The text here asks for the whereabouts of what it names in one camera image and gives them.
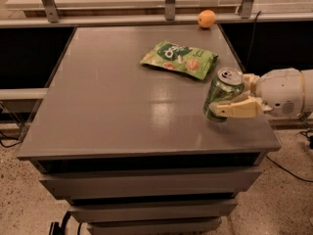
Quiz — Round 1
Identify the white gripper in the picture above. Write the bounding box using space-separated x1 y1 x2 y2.
209 69 305 118

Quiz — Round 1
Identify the green soda can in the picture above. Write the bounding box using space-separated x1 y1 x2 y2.
203 68 245 122

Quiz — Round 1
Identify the green rice chip bag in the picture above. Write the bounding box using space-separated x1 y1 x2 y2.
140 41 218 80

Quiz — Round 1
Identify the orange fruit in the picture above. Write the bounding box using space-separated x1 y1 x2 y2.
198 10 216 28

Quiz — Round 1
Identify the grey drawer cabinet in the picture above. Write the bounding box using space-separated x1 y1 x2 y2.
18 25 280 235

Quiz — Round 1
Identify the black floor cable right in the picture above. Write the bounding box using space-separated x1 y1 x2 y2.
265 154 313 184

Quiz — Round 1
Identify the black cable behind table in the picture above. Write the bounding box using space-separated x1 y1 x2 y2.
245 10 262 71

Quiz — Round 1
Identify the metal railing frame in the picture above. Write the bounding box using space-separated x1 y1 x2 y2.
0 0 313 28

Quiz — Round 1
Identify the black cables left floor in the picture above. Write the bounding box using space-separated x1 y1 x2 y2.
0 102 27 149

